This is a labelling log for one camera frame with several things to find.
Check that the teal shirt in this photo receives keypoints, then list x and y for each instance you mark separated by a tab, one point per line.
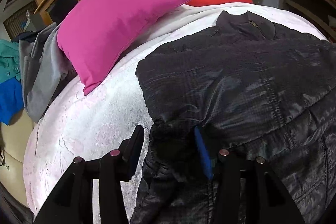
9	61

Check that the blue garment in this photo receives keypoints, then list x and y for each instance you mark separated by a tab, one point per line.
11	101

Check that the magenta pillow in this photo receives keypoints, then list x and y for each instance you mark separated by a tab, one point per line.
96	32

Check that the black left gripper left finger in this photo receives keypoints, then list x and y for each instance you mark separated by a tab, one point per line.
71	200

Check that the black quilted jacket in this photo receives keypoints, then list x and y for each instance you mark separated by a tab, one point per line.
250	84

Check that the white bed blanket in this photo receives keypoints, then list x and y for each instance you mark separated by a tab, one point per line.
91	125

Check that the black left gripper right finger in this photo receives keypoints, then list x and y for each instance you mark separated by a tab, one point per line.
248	190

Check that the grey garment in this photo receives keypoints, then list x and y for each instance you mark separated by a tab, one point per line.
45	71

